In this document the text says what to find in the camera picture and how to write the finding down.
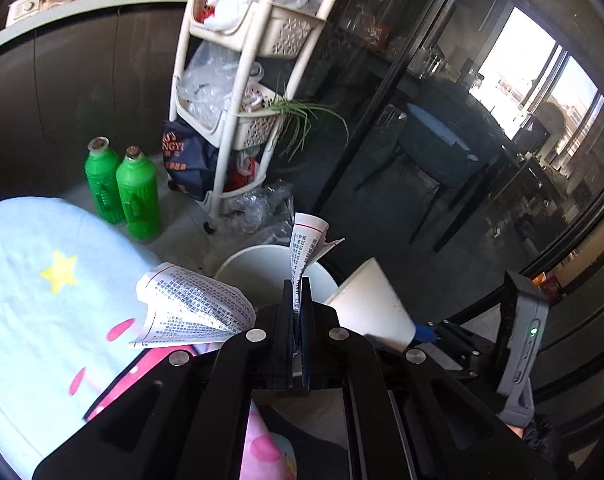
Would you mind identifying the dark dining chair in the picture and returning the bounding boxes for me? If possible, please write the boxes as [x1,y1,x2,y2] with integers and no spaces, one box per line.
[354,102,492,253]

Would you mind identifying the dark kitchen counter cabinets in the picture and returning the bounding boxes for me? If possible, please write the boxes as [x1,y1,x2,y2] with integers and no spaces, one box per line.
[0,0,193,196]

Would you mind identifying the navy shopping bag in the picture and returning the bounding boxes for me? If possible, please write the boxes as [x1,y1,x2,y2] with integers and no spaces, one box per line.
[162,120,220,201]

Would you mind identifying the glass sliding door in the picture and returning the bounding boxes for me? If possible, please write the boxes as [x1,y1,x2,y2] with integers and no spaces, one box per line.
[282,0,604,411]

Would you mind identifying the white paper cup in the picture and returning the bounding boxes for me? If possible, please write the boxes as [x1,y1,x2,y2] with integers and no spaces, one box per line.
[324,257,417,351]

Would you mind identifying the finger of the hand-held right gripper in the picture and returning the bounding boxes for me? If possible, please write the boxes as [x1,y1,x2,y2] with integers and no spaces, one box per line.
[413,319,482,361]

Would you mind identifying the bundle of clear plastic bags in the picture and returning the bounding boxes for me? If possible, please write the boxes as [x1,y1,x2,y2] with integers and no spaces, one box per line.
[177,42,263,131]

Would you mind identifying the green plastic bottle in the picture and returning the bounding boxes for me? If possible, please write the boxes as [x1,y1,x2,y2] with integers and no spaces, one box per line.
[84,136,128,225]
[115,146,163,241]

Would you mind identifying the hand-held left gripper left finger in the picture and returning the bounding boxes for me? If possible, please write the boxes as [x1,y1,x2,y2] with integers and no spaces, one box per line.
[32,280,295,480]

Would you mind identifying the bunch of green onions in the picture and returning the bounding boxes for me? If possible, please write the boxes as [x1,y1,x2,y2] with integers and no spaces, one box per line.
[267,97,350,161]

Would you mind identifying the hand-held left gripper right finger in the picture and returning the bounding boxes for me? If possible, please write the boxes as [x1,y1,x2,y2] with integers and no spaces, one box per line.
[296,280,547,480]

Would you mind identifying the white plastic storage rack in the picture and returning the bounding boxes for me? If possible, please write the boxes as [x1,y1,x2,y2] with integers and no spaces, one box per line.
[168,0,357,233]

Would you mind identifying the printed paper leaflet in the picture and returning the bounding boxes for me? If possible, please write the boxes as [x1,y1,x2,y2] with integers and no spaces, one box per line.
[128,212,347,350]

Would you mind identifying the red white plastic bag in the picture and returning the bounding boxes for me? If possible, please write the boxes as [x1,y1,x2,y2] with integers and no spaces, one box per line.
[227,150,267,193]

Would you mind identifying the crumpled clear plastic bag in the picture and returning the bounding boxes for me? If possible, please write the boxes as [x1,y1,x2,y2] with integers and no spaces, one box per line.
[217,180,295,246]

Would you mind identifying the white plastic bucket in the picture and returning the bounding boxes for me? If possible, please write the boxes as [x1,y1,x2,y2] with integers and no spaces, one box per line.
[213,244,340,378]

